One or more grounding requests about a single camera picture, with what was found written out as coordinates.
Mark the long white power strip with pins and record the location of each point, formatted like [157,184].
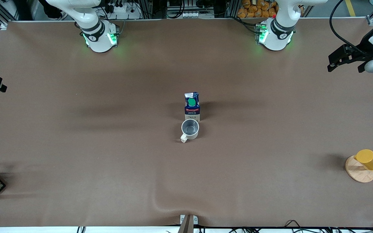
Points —
[189,14]

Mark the blue milk carton green cap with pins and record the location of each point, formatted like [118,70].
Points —
[192,106]

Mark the round wooden board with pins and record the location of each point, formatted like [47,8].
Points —
[358,174]

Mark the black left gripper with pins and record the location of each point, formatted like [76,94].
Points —
[365,44]

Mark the bag of orange items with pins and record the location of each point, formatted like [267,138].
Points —
[254,9]

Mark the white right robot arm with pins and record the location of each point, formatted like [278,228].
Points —
[99,35]

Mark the grey cream mug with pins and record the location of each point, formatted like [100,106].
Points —
[189,129]

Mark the brown table mat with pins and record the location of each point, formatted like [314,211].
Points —
[186,64]

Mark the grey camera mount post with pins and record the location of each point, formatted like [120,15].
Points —
[186,225]

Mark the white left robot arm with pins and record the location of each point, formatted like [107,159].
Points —
[275,34]

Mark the yellow plastic cup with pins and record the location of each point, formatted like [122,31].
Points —
[369,160]

